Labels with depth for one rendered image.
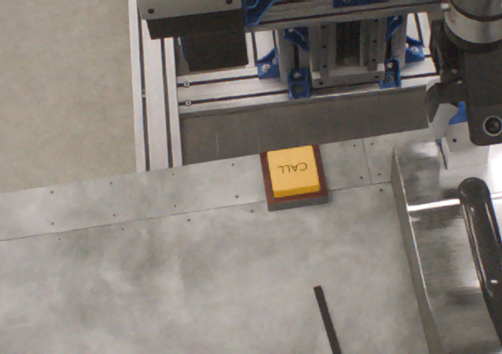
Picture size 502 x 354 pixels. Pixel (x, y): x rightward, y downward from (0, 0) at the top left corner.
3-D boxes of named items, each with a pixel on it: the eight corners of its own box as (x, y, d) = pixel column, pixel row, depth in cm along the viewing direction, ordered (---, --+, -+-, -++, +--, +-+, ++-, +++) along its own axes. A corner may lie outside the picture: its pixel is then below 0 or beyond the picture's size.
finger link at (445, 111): (430, 104, 138) (455, 60, 130) (440, 145, 135) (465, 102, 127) (406, 105, 137) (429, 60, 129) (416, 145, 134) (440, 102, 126)
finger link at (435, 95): (451, 110, 132) (476, 67, 124) (455, 123, 131) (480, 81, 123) (414, 111, 131) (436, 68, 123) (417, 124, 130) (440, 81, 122)
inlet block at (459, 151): (425, 81, 143) (425, 59, 138) (464, 74, 143) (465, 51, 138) (447, 171, 137) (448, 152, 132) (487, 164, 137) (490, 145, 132)
